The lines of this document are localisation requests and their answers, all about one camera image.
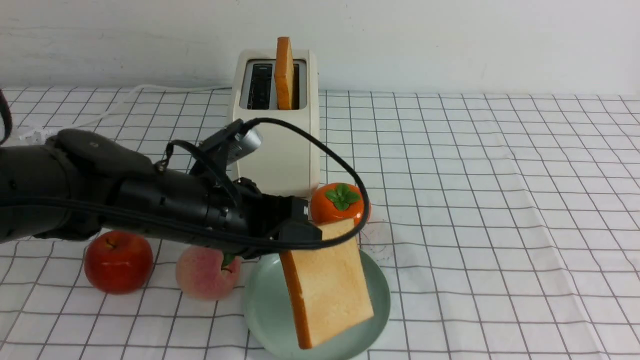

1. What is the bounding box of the red apple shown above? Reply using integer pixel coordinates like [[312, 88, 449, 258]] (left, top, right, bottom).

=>
[[83, 230, 154, 295]]

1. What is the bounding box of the orange persimmon with green leaves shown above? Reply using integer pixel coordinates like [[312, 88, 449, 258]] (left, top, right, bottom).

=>
[[310, 182, 370, 225]]

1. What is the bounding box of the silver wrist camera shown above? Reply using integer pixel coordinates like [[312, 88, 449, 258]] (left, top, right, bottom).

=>
[[198, 119, 263, 167]]

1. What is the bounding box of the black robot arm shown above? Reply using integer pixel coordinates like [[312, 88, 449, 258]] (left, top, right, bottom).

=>
[[1, 130, 323, 259]]

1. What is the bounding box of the pink peach with leaf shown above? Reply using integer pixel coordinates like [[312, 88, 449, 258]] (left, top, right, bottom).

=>
[[175, 246, 242, 301]]

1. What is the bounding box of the toast slice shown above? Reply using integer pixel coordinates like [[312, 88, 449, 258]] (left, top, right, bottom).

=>
[[274, 36, 295, 110], [279, 235, 374, 350]]

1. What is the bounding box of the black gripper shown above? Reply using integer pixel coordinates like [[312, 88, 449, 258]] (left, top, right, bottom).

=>
[[224, 177, 323, 259]]

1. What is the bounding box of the light green plate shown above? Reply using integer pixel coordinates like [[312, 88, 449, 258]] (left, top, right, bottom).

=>
[[243, 251, 391, 360]]

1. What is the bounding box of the white power cable with plug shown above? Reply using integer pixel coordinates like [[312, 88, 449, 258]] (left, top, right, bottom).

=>
[[18, 84, 234, 141]]

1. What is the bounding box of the white checkered tablecloth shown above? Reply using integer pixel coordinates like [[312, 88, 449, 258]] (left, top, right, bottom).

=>
[[1, 90, 640, 360]]

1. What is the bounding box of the cream white toaster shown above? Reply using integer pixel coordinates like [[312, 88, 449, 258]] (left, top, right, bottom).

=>
[[227, 48, 321, 198]]

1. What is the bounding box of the black camera cable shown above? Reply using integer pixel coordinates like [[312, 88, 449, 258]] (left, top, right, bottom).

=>
[[152, 117, 371, 251]]

